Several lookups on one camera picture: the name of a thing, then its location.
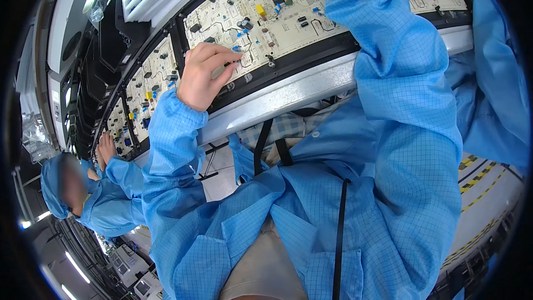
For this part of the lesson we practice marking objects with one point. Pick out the row of black trays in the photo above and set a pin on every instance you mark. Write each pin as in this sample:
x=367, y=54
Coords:
x=100, y=66

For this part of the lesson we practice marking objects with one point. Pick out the person's body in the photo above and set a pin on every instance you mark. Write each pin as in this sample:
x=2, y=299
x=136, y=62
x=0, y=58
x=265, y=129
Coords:
x=291, y=200

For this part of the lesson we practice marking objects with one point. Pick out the black cylindrical capacitor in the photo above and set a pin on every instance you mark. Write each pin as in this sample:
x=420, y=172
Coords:
x=247, y=24

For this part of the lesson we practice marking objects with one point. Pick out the white overhead light shelf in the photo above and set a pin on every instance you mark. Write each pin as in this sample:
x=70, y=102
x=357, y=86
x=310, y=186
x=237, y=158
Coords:
x=68, y=21

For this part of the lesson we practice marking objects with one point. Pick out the person's left hand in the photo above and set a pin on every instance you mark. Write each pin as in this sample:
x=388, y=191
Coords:
x=199, y=81

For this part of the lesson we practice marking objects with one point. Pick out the large beige circuit board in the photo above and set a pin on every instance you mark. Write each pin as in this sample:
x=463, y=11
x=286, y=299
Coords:
x=287, y=29

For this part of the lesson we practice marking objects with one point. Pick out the black board carrier frame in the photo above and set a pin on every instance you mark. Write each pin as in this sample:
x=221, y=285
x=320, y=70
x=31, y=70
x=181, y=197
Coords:
x=291, y=60

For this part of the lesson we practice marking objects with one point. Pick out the grey metal conveyor rail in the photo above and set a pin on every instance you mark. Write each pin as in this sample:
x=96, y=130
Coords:
x=283, y=91

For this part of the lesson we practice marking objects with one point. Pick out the clear plastic bag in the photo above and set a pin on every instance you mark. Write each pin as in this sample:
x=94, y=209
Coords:
x=35, y=137

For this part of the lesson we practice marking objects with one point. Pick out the yellow box capacitor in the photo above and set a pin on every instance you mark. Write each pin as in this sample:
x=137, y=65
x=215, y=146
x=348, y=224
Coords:
x=260, y=10

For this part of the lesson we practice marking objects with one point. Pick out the grey machines with screens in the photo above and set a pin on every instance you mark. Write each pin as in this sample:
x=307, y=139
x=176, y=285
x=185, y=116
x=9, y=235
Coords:
x=133, y=271

